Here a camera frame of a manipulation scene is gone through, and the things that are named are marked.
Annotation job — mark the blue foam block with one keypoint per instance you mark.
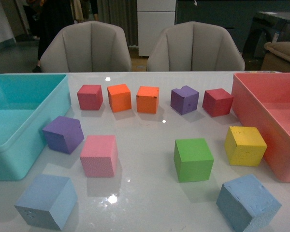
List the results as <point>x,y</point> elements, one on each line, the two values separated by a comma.
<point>246,204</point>
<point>47,202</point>

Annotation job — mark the orange foam block right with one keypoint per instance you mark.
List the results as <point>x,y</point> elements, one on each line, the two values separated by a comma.
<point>147,99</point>

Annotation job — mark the orange foam block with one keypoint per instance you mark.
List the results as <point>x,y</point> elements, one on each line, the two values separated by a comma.
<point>119,98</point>
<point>147,99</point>

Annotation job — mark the orange foam block left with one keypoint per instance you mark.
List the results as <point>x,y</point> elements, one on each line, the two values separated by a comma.
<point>119,98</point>

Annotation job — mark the purple notched foam block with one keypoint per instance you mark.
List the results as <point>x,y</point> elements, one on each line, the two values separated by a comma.
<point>184,100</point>

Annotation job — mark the red foam block left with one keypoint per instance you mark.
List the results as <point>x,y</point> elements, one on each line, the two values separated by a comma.
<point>90,97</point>

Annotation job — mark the red foam block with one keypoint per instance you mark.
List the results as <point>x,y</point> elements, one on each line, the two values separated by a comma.
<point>217,102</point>
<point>90,97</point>

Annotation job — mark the pink foam block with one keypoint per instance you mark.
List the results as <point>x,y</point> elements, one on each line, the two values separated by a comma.
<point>99,156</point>

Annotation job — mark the green foam block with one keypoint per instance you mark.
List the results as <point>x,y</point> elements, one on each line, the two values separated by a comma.
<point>193,160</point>

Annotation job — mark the red foam block right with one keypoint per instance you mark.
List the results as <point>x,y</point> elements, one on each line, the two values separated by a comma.
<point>217,102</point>

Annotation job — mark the purple foam block left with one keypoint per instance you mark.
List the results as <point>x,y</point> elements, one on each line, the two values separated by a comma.
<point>63,134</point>

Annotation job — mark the beige chair right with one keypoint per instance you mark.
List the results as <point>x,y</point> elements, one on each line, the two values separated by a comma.
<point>195,47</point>

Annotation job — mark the beige chair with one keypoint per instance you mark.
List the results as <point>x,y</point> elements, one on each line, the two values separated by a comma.
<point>92,46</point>
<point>195,47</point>

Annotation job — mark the beige chair left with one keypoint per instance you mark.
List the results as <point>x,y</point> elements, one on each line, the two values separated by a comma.
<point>92,46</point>

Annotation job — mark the white cabinet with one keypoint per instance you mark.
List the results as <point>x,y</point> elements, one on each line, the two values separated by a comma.
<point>153,16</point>

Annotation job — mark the yellow foam block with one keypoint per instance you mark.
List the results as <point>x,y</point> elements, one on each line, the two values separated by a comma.
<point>244,146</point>

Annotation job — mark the teal plastic bin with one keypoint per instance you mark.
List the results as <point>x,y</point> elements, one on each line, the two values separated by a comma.
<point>28,102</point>

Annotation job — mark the pink plastic bin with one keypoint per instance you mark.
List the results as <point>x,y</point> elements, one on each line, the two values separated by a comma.
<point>262,100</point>

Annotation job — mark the person in dark clothes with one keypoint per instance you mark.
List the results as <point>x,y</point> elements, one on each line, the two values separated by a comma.
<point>55,15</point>

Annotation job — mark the beige cushion seat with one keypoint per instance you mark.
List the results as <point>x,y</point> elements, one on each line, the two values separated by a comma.
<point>277,57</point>

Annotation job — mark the dark appliance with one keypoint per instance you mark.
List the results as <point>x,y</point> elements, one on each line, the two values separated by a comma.
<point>266,27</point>

